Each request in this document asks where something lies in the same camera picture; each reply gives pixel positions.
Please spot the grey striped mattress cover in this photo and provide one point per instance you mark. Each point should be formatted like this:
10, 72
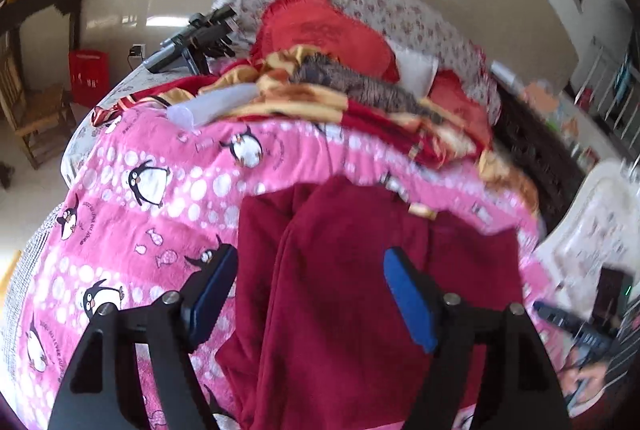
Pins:
25, 270

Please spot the translucent white plastic bag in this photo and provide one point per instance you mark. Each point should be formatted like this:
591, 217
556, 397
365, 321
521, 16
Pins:
215, 105

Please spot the floral bed sheet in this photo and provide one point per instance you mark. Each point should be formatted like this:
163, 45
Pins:
82, 145

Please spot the wooden chair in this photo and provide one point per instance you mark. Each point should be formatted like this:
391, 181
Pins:
40, 110

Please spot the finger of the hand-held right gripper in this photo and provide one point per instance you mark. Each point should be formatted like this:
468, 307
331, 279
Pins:
570, 322

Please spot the black tripod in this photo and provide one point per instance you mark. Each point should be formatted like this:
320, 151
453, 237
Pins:
200, 38

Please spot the red cushion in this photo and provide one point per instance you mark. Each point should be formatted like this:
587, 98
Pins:
460, 105

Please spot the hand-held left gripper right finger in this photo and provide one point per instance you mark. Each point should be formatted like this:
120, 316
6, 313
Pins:
407, 300

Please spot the white metal rack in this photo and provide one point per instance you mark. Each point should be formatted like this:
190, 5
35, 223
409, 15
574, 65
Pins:
610, 100

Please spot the person's right hand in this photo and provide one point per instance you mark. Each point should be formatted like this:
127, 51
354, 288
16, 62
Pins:
590, 377

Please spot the red round frilled pillow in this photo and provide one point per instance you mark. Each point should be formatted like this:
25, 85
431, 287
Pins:
320, 30

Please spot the dark red fleece garment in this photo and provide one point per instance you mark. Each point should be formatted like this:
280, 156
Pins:
325, 285

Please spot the dark wooden headboard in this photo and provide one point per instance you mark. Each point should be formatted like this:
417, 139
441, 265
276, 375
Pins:
540, 150

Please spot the white plastic chair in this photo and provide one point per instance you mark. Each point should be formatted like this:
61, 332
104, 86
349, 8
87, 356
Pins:
590, 220

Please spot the pink penguin print blanket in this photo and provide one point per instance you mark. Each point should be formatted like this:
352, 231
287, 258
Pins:
150, 190

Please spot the red and gold blanket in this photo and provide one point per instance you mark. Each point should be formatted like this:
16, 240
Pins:
380, 120

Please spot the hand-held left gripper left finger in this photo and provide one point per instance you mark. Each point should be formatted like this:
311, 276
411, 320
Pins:
210, 300

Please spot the grey fuzzy cloth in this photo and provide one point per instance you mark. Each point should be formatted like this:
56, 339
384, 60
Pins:
360, 85

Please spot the black wall charger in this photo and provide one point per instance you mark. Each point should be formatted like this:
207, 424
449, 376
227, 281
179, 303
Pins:
136, 50

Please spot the red plastic crate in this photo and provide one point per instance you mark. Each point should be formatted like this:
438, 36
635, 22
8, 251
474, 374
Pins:
90, 75

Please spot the white pillow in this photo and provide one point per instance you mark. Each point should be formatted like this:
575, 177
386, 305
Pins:
417, 70

